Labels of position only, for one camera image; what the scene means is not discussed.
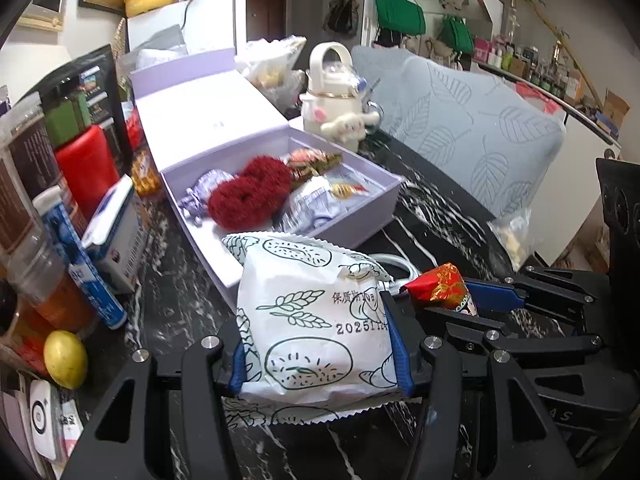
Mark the silver foil snack bag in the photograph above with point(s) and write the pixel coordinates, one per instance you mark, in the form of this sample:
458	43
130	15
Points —
317	202

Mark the red canister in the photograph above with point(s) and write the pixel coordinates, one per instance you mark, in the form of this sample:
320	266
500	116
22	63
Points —
89	169

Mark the lavender gift box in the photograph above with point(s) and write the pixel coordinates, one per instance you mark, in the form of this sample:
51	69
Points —
199	113

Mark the grey leaf pattern cushion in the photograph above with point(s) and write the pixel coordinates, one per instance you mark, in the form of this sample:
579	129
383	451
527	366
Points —
473	127

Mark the plastic bag of snacks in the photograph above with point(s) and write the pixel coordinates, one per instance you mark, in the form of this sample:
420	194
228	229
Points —
269	67

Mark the yellow lemon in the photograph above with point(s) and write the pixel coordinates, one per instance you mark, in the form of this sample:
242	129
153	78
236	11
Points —
66	359

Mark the pink green sachet packet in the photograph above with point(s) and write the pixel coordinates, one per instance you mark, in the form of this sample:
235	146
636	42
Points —
71	424

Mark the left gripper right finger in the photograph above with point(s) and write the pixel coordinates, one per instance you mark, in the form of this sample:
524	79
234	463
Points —
406	337

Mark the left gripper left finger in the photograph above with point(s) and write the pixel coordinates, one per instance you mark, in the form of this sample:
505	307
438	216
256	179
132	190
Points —
232	370

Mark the black standup pouch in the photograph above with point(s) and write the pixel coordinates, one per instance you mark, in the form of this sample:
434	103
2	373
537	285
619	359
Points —
94	76

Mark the dark hanging handbag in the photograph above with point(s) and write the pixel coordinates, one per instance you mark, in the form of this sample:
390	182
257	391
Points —
342	18

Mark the white round device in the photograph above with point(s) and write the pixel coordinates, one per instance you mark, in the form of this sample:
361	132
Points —
45	419

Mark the wall intercom panel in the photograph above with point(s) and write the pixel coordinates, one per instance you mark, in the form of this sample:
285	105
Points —
46	15

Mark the green tote bag large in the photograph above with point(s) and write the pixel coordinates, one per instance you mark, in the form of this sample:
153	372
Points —
403	16

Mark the cream cartoon dog water bottle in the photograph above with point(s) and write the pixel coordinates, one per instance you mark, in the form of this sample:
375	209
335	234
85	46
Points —
332	106

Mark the clear jar brown label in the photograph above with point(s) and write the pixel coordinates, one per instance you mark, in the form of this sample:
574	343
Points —
28	167

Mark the blue tablet tube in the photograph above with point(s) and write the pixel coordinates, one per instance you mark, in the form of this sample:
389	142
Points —
50	206

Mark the white printed bread bag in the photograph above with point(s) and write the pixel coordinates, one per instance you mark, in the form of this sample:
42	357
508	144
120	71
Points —
314	331

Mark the white blue medicine box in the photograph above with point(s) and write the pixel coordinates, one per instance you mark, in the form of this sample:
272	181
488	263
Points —
116	235

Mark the green tote bag lower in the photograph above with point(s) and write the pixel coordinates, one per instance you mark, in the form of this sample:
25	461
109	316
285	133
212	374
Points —
456	35

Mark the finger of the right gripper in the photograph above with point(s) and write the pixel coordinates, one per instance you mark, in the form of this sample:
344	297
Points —
435	320
535	286

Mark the white mini fridge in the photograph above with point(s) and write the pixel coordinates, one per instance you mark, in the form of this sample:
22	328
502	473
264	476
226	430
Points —
206	25

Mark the clear jar orange contents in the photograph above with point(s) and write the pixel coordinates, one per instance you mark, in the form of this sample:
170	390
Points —
38	272

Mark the red gold candy packet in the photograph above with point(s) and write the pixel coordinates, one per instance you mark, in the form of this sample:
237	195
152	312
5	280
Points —
441	287

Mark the red fuzzy scrunchie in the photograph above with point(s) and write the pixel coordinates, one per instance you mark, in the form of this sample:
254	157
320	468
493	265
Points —
251	198

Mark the clear zip bag of snacks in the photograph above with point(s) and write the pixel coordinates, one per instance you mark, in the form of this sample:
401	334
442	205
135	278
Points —
512	233

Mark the clear glass mug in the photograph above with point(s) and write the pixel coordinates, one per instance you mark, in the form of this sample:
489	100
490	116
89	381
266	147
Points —
373	116

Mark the brown wooden door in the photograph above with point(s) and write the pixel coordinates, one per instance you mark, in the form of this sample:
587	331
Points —
265	19

